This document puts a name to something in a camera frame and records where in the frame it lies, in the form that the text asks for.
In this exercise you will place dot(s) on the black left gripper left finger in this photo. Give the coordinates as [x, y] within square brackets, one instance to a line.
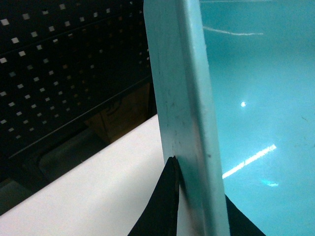
[160, 216]

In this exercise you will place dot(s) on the teal plastic tray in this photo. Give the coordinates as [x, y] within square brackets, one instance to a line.
[235, 89]

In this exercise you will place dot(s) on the black perforated panel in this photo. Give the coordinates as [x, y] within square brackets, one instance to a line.
[62, 60]

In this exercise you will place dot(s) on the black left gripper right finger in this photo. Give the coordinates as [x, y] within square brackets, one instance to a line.
[239, 224]

